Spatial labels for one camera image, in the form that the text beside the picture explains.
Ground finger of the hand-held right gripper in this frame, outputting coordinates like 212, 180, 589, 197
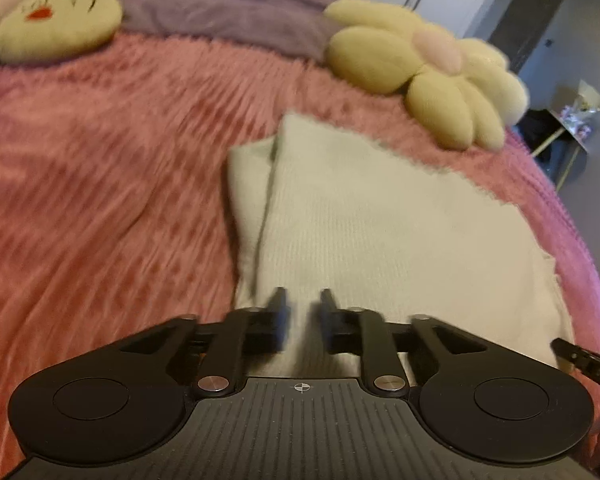
550, 338, 600, 402

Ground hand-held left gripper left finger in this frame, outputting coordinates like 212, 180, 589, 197
115, 287, 291, 396

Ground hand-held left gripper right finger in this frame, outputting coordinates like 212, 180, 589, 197
319, 288, 489, 396

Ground white ribbed knit sweater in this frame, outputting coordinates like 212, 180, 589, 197
227, 112, 577, 379

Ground pink ribbed plush blanket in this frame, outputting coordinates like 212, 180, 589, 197
0, 30, 600, 461

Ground small round side table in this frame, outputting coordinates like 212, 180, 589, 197
530, 109, 600, 192

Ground black cloth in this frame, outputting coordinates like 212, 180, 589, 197
520, 109, 564, 162

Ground wrapped flower bouquet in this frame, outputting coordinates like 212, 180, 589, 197
560, 80, 600, 136

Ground yellow flower pillow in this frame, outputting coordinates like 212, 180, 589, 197
322, 0, 531, 151

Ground purple duvet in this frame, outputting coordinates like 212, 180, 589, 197
20, 0, 372, 64

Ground yellow emoji face pillow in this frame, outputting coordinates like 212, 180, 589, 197
0, 0, 124, 65

